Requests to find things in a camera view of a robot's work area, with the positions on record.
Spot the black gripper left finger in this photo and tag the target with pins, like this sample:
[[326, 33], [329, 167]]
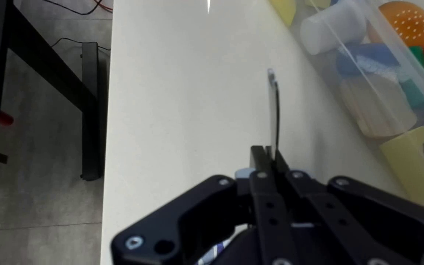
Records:
[[191, 216]]

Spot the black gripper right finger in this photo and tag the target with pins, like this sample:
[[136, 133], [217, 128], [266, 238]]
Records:
[[368, 222]]

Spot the grey cake slicer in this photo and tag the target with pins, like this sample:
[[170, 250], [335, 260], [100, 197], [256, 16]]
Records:
[[275, 119]]

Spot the blue toy cylinder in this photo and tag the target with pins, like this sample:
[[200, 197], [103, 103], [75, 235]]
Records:
[[363, 58]]

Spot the clear plastic toy bin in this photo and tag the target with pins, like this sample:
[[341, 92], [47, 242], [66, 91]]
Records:
[[393, 60]]

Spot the green toy block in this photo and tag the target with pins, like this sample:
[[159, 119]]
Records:
[[419, 61]]

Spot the white toy cylinder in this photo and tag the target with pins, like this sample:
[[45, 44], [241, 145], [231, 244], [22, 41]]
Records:
[[331, 27]]

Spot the orange toy ball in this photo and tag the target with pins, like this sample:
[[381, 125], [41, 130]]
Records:
[[407, 23]]

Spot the black desk frame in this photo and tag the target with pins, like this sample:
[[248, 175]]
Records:
[[50, 64]]

